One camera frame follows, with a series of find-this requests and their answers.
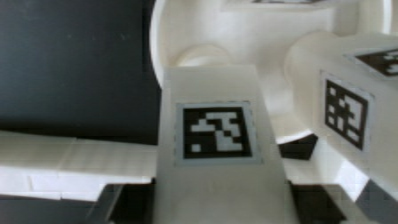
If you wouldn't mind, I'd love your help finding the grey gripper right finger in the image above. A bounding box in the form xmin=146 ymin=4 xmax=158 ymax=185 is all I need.
xmin=324 ymin=184 xmax=379 ymax=224

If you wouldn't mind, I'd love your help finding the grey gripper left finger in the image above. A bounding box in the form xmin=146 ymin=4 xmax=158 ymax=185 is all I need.
xmin=82 ymin=184 xmax=123 ymax=224

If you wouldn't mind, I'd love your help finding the white stool leg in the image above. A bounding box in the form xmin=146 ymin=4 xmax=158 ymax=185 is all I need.
xmin=151 ymin=44 xmax=302 ymax=224
xmin=284 ymin=32 xmax=398 ymax=200
xmin=222 ymin=0 xmax=332 ymax=12

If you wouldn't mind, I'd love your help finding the white round stool seat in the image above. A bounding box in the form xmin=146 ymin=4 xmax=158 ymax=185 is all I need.
xmin=151 ymin=0 xmax=398 ymax=143

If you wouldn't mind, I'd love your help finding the white U-shaped obstacle fence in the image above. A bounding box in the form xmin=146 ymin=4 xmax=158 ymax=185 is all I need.
xmin=0 ymin=129 xmax=398 ymax=224

